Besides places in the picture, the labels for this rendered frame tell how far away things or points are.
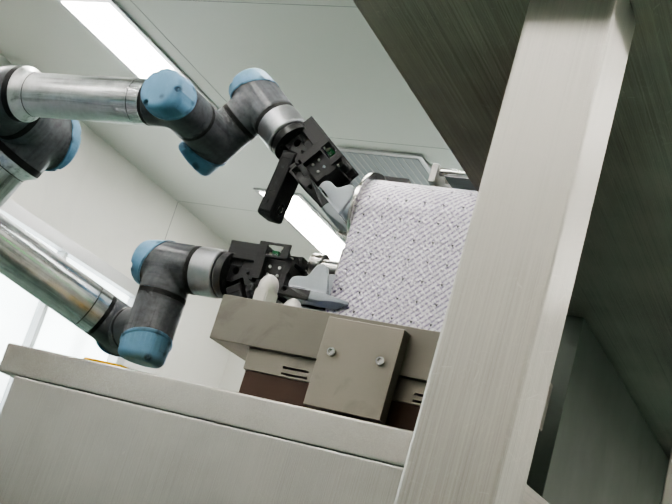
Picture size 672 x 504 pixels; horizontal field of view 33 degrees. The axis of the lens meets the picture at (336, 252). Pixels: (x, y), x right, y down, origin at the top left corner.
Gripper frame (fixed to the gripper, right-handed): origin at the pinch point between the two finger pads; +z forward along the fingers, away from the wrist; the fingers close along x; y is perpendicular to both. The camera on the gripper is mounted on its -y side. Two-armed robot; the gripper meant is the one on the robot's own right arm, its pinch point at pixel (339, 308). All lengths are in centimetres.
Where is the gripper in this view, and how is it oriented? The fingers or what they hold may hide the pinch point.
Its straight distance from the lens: 162.8
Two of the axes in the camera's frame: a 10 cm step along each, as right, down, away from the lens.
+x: 3.8, 3.7, 8.5
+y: 2.8, -9.2, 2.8
